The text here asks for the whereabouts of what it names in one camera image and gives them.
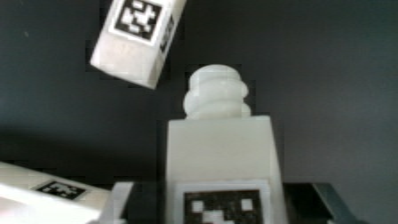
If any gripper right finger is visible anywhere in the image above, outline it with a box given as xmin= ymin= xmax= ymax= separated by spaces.
xmin=285 ymin=183 xmax=368 ymax=224

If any white leg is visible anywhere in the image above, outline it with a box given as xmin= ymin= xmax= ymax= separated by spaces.
xmin=91 ymin=0 xmax=187 ymax=89
xmin=166 ymin=64 xmax=290 ymax=224

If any white square table top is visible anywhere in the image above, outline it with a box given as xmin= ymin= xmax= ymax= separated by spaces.
xmin=0 ymin=162 xmax=110 ymax=224

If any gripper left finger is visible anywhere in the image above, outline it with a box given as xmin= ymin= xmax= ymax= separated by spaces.
xmin=100 ymin=181 xmax=164 ymax=224

